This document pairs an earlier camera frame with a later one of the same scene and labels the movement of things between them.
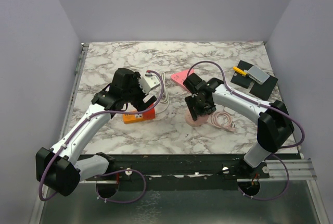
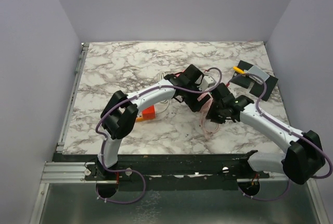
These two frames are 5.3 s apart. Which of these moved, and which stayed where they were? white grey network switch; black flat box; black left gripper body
Moved: black left gripper body
Stayed: black flat box; white grey network switch
